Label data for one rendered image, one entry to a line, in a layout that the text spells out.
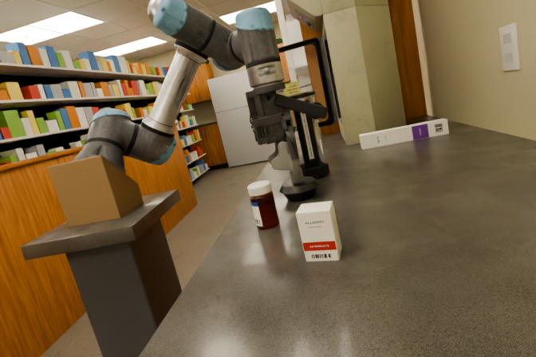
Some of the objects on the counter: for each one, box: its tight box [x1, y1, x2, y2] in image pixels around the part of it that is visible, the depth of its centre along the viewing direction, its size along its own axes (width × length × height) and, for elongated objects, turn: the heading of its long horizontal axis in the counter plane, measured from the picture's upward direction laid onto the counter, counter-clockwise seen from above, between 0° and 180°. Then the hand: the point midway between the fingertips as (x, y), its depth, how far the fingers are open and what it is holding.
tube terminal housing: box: [308, 0, 407, 145], centre depth 125 cm, size 25×32×77 cm
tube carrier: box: [288, 90, 326, 171], centre depth 86 cm, size 11×11×21 cm
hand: (296, 173), depth 71 cm, fingers open, 3 cm apart
